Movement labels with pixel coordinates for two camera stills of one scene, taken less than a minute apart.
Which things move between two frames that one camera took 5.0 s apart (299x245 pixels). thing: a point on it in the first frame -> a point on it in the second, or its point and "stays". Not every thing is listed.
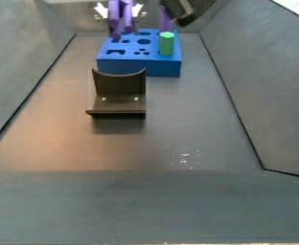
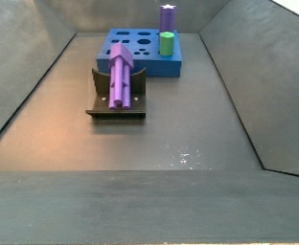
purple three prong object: (120, 17) -> (120, 77)
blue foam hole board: (135, 52) stays
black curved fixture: (120, 95) stays
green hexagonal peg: (166, 43) stays
